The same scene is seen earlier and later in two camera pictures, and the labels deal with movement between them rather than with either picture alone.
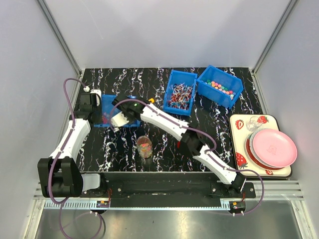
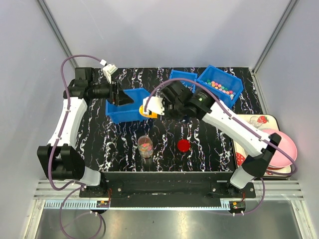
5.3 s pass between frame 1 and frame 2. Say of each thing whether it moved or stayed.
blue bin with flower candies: stayed
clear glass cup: stayed
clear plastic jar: stayed
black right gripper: moved
